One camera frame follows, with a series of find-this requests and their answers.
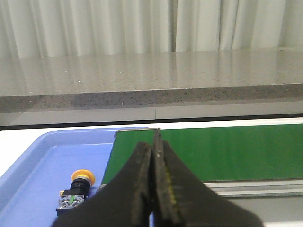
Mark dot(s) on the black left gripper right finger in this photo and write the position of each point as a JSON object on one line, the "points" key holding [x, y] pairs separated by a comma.
{"points": [[180, 199]]}

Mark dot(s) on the grey stone counter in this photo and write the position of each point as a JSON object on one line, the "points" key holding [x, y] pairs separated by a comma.
{"points": [[151, 87]]}

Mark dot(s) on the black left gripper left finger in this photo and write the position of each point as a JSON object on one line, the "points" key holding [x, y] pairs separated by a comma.
{"points": [[124, 202]]}

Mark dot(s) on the green conveyor belt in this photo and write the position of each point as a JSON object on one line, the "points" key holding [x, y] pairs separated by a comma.
{"points": [[243, 161]]}

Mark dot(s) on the white curtain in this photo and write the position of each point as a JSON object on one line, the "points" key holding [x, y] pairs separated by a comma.
{"points": [[51, 28]]}

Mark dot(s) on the blue plastic tray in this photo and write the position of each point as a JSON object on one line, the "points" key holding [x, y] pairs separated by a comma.
{"points": [[29, 190]]}

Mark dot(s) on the yellow mushroom push button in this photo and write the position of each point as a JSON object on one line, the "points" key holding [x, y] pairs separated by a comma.
{"points": [[81, 182]]}

